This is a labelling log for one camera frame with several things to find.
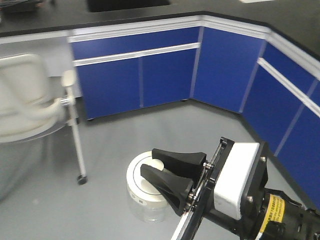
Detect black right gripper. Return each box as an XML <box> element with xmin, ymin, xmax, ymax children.
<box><xmin>140</xmin><ymin>137</ymin><xmax>269</xmax><ymax>240</ymax></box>

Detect glass jar with beige lid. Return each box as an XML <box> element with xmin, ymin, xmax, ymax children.
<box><xmin>126</xmin><ymin>150</ymin><xmax>169</xmax><ymax>224</ymax></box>

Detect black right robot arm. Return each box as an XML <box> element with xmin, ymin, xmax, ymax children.
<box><xmin>140</xmin><ymin>137</ymin><xmax>320</xmax><ymax>240</ymax></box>

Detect blue corner lab cabinets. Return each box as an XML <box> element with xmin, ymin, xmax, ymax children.
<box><xmin>68</xmin><ymin>15</ymin><xmax>320</xmax><ymax>206</ymax></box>

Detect white lab chair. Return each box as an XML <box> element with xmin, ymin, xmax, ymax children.
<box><xmin>0</xmin><ymin>53</ymin><xmax>88</xmax><ymax>185</ymax></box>

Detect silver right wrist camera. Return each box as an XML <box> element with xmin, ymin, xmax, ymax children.
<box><xmin>214</xmin><ymin>142</ymin><xmax>260</xmax><ymax>220</ymax></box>

